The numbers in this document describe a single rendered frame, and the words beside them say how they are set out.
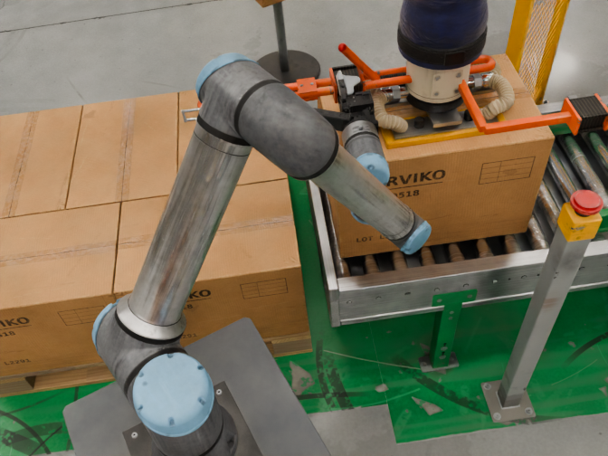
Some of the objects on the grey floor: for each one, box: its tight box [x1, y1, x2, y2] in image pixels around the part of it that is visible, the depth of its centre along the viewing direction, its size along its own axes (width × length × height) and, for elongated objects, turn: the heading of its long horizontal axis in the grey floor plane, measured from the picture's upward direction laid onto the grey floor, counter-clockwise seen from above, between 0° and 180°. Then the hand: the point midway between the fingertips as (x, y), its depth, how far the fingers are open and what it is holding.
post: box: [496, 202, 603, 410], centre depth 183 cm, size 7×7×100 cm
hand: (337, 85), depth 169 cm, fingers closed on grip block, 6 cm apart
